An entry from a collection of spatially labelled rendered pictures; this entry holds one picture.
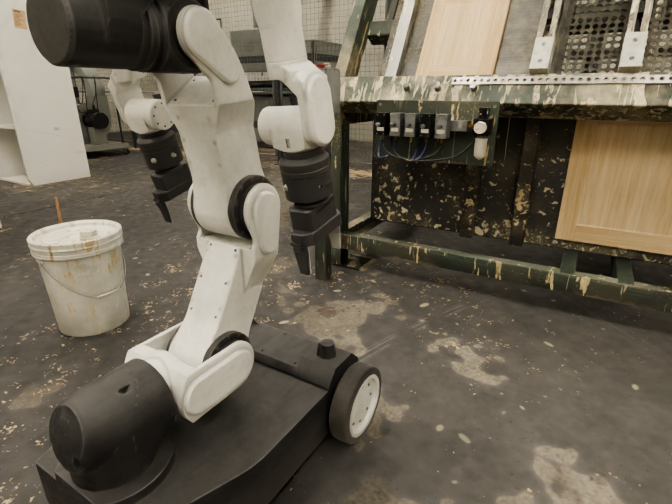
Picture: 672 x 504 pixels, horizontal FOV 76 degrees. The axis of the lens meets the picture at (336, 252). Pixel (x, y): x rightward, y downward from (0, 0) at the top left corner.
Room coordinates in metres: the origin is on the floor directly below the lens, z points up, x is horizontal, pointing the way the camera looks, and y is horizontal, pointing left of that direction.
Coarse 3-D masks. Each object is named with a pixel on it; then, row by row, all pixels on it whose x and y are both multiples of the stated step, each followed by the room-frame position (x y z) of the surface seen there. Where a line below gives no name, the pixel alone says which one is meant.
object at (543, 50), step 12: (552, 0) 1.83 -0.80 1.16; (564, 0) 1.83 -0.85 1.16; (552, 12) 1.77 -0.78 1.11; (540, 24) 1.76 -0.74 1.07; (552, 24) 1.73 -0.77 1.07; (540, 36) 1.73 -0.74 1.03; (552, 36) 1.71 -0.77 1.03; (540, 48) 1.70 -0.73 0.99; (552, 48) 1.70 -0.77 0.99; (540, 60) 1.68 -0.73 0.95; (540, 72) 1.68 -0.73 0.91
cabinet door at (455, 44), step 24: (456, 0) 2.05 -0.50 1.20; (480, 0) 2.00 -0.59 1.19; (504, 0) 1.94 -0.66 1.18; (432, 24) 2.04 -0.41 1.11; (456, 24) 1.99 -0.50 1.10; (480, 24) 1.94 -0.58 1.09; (504, 24) 1.89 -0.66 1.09; (432, 48) 1.98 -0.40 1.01; (456, 48) 1.93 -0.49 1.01; (480, 48) 1.88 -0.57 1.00; (432, 72) 1.92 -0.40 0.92; (456, 72) 1.87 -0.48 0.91; (480, 72) 1.82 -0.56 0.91
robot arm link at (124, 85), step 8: (112, 72) 1.01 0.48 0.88; (120, 72) 0.98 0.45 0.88; (128, 72) 0.99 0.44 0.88; (136, 72) 1.00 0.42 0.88; (112, 80) 1.01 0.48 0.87; (120, 80) 0.99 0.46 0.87; (128, 80) 0.99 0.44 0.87; (136, 80) 1.05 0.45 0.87; (112, 88) 1.02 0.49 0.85; (120, 88) 1.02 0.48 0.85; (128, 88) 1.04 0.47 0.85; (136, 88) 1.06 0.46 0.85; (112, 96) 1.03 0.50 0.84; (120, 96) 1.03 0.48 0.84; (128, 96) 1.05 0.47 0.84; (136, 96) 1.06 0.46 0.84; (120, 104) 1.03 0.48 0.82; (120, 112) 1.04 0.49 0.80
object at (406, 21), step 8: (408, 0) 2.14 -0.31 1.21; (416, 0) 2.14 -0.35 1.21; (408, 8) 2.12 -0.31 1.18; (416, 8) 2.14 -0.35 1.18; (408, 16) 2.10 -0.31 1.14; (400, 24) 2.09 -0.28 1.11; (408, 24) 2.07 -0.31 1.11; (400, 32) 2.07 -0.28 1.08; (408, 32) 2.07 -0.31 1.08; (400, 40) 2.05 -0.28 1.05; (408, 40) 2.08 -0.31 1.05; (392, 48) 2.05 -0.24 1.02; (400, 48) 2.03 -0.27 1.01; (392, 56) 2.03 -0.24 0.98; (400, 56) 2.01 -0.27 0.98; (392, 64) 2.01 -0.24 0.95; (400, 64) 2.01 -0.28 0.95; (392, 72) 1.98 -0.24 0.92; (400, 72) 2.01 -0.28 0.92
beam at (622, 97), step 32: (352, 96) 2.00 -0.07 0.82; (384, 96) 1.93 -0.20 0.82; (416, 96) 1.86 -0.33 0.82; (448, 96) 1.79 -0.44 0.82; (480, 96) 1.73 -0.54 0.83; (512, 96) 1.67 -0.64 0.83; (544, 96) 1.62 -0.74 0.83; (576, 96) 1.57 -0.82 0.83; (608, 96) 1.53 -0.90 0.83; (640, 96) 1.48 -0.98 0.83
